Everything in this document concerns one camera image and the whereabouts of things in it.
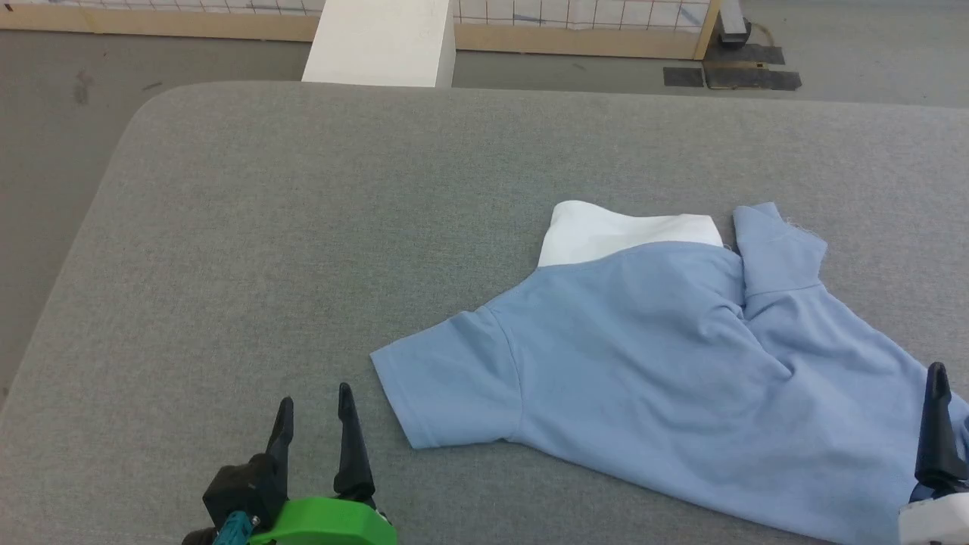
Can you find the light blue t-shirt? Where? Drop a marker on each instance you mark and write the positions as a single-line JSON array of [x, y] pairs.
[[643, 363]]

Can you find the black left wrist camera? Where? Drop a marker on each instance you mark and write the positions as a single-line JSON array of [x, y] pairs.
[[242, 488]]

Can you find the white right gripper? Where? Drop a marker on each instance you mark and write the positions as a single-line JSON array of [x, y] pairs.
[[939, 522]]

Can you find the black floor plates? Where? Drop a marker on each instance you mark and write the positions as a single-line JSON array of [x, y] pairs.
[[749, 76]]

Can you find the white box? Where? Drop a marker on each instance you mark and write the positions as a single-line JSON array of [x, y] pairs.
[[378, 42]]

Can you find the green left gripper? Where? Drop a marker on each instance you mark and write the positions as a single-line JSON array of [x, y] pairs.
[[325, 522]]

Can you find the grey metal partition foot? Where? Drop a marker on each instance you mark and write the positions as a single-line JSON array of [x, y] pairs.
[[733, 23]]

